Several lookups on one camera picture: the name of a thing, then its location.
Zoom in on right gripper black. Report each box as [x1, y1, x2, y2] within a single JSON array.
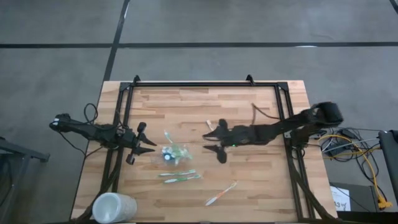
[[201, 118, 259, 164]]

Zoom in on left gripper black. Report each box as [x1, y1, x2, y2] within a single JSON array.
[[120, 121, 158, 166]]

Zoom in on clear acrylic organizer box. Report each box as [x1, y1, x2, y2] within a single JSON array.
[[150, 142, 194, 166]]

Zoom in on white cylindrical canister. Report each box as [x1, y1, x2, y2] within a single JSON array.
[[91, 192, 138, 224]]

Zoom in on dark grey metal stand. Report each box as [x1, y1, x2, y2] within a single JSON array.
[[0, 136, 50, 224]]

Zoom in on white printed paper sheet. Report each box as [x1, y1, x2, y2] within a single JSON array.
[[330, 185, 352, 212]]

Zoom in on black box on floor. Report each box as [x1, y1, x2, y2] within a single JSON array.
[[329, 182, 379, 213]]

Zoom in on black aluminium table frame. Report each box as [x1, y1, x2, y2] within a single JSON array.
[[83, 74, 335, 224]]

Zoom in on black cable loop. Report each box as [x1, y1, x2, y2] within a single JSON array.
[[83, 103, 100, 126]]

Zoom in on yellow cable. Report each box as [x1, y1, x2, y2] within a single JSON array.
[[318, 133, 393, 210]]

